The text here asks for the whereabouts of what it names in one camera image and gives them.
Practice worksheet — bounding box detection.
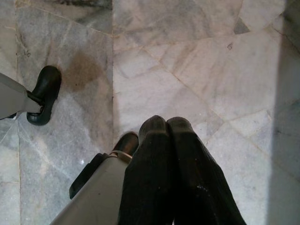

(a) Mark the black right robot foot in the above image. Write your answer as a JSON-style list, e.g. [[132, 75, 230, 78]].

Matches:
[[113, 131, 139, 157]]

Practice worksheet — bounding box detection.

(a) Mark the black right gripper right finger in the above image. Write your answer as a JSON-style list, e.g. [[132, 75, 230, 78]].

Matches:
[[166, 116, 241, 225]]

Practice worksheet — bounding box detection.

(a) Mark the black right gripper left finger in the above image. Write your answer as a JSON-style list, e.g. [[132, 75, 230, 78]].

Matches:
[[118, 114, 175, 225]]

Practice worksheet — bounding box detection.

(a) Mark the black left robot foot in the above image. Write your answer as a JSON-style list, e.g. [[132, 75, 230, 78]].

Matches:
[[26, 65, 62, 126]]

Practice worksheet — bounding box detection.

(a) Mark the black robot foot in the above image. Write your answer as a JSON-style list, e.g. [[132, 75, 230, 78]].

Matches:
[[113, 131, 139, 157], [26, 65, 62, 126]]

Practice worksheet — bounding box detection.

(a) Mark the silver left robot leg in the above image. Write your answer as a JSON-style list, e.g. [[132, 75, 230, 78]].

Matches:
[[0, 72, 45, 120]]

